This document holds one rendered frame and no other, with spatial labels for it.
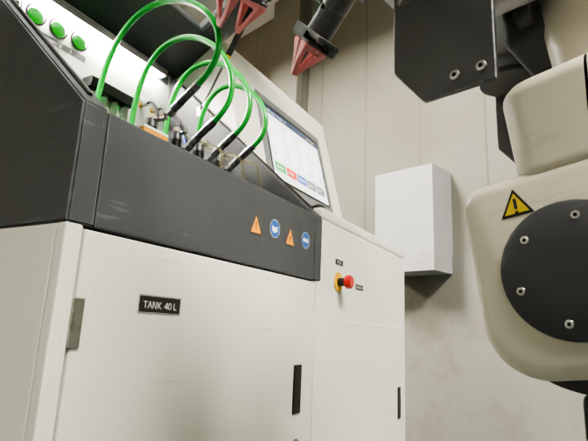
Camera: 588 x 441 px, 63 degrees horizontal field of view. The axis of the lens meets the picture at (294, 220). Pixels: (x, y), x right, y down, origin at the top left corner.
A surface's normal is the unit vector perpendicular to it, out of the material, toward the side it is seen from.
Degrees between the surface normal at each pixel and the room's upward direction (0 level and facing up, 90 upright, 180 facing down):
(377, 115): 90
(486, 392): 90
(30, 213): 90
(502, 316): 90
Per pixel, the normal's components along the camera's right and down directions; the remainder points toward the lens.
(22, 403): -0.49, -0.22
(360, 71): -0.70, -0.18
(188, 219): 0.87, -0.07
